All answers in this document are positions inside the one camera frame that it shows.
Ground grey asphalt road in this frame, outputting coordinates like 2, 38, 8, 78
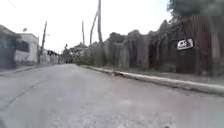
0, 63, 224, 128

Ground tall leaning utility pole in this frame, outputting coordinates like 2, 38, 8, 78
88, 0, 104, 47

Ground thin utility pole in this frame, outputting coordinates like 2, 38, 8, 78
81, 20, 86, 46

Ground overgrown brown wooden fence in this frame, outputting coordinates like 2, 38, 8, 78
73, 15, 224, 78

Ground pale concrete kerb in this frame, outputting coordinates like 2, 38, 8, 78
79, 64, 224, 96

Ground distant low buildings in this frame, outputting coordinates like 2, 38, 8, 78
39, 48, 61, 65

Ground wooden utility pole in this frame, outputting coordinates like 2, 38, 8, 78
38, 20, 48, 65

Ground pavement strip beside fence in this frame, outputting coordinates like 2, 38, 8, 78
99, 66, 224, 86

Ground white sign on fence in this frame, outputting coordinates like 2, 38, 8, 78
176, 38, 195, 51

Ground white building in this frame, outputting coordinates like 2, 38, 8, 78
14, 32, 40, 64

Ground tree with dark foliage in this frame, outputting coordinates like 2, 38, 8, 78
166, 0, 224, 21

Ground dark grey building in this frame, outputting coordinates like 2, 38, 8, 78
0, 24, 22, 70

